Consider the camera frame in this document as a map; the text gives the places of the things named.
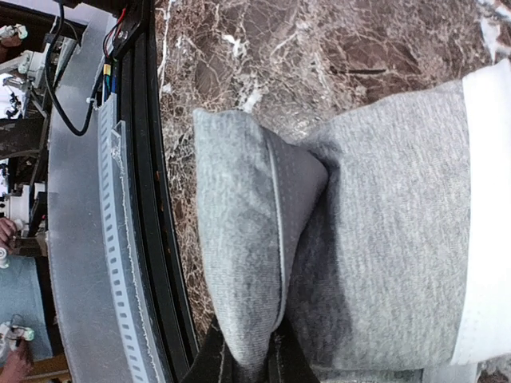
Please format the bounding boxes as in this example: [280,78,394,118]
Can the grey underwear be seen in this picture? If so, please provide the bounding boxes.
[193,59,510,382]

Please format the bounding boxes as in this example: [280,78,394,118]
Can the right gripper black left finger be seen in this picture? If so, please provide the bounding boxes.
[182,318,236,383]

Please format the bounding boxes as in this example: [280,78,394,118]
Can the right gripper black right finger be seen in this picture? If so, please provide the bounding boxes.
[267,318,319,383]

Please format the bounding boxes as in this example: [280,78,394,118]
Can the black cable behind duct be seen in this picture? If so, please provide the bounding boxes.
[43,0,101,137]

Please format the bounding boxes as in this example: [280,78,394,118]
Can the red black wires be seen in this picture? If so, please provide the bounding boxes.
[101,6,131,65]

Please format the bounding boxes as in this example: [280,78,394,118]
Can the black front rail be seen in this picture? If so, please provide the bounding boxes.
[114,1,198,382]

